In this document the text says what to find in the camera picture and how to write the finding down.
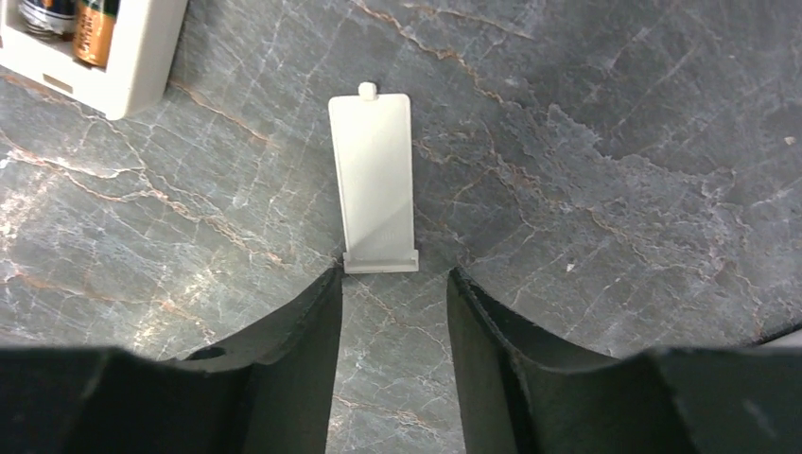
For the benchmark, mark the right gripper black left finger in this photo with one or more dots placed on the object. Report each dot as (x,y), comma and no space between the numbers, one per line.
(267,388)

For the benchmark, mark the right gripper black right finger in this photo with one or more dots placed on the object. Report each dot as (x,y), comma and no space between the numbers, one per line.
(522,389)

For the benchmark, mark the white small remote battery cover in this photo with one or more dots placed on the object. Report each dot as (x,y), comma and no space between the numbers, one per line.
(372,143)

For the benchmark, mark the small white remote with buttons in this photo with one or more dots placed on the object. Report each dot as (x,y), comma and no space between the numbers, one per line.
(37,43)

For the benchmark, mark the dark battery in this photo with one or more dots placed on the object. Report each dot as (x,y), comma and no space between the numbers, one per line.
(94,31)

